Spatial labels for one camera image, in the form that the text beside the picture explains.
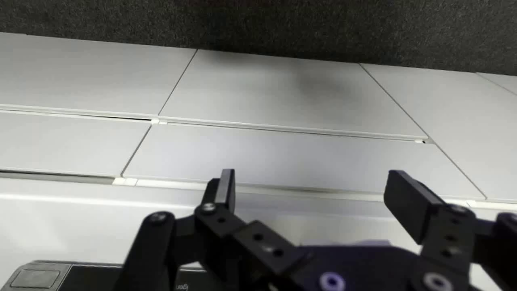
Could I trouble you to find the white cabinet drawer front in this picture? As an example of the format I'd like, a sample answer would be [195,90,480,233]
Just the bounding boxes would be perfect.
[0,110,153,181]
[121,121,490,204]

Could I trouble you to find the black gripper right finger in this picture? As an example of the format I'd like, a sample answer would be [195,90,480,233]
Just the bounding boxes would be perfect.
[383,170,517,291]

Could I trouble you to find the white base cabinet door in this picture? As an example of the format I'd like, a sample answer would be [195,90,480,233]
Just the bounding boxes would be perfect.
[160,48,428,142]
[0,31,197,121]
[359,63,517,205]

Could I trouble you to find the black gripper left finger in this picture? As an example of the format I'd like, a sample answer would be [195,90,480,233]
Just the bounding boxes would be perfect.
[115,168,304,291]

